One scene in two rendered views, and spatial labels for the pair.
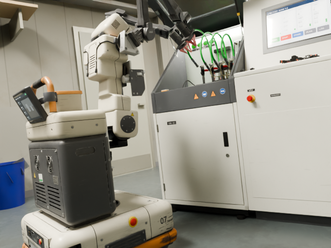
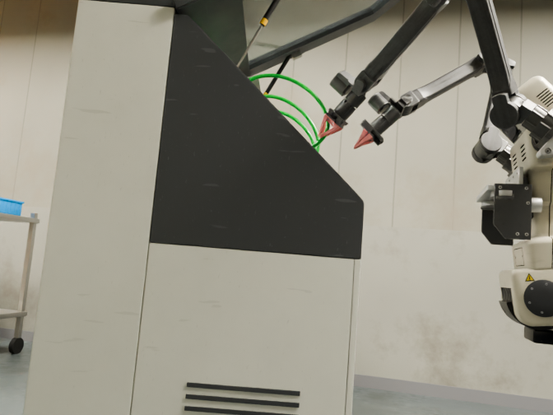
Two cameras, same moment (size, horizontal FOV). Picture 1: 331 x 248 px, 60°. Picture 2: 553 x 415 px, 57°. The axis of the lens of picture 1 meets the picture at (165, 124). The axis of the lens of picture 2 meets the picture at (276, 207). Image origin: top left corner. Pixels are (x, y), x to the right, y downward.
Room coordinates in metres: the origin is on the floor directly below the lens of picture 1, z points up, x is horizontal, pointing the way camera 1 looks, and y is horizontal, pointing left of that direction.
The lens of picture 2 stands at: (3.31, 1.09, 0.75)
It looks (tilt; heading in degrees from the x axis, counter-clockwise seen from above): 7 degrees up; 235
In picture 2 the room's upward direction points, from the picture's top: 5 degrees clockwise
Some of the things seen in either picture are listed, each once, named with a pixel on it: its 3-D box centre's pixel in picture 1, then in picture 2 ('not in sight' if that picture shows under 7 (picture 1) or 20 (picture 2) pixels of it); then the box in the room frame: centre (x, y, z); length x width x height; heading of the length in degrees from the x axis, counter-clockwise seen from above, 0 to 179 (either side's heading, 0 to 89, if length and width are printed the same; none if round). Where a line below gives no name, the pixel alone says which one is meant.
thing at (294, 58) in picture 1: (299, 58); not in sight; (1.77, -0.86, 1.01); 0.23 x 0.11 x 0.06; 55
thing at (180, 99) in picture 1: (190, 97); not in sight; (2.12, -0.21, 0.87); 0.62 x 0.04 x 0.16; 55
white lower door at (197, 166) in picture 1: (196, 155); not in sight; (2.11, -0.20, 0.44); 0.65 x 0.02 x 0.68; 55
